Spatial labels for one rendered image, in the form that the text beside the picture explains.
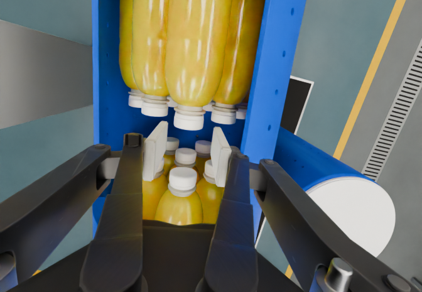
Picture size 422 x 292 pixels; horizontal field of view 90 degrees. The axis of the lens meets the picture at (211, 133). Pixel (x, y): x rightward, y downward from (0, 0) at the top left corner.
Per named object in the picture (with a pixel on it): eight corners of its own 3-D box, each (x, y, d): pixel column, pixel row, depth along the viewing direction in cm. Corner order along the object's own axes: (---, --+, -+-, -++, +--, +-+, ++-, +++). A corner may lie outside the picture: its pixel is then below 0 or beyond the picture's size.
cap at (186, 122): (206, 113, 26) (204, 127, 27) (203, 108, 30) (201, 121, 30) (174, 110, 26) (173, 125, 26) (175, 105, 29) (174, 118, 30)
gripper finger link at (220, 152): (221, 148, 15) (232, 149, 15) (213, 125, 21) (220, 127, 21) (215, 187, 15) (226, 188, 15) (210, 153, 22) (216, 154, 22)
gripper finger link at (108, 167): (135, 183, 13) (85, 179, 13) (152, 154, 18) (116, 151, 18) (137, 161, 13) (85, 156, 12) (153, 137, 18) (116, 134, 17)
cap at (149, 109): (157, 97, 34) (157, 108, 35) (136, 97, 31) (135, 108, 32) (174, 101, 32) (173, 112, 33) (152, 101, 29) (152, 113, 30)
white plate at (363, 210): (329, 157, 45) (326, 155, 46) (260, 254, 50) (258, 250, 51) (419, 208, 50) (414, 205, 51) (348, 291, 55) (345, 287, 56)
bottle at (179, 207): (140, 294, 33) (146, 188, 29) (167, 262, 39) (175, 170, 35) (178, 319, 30) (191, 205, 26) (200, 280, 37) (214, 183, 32)
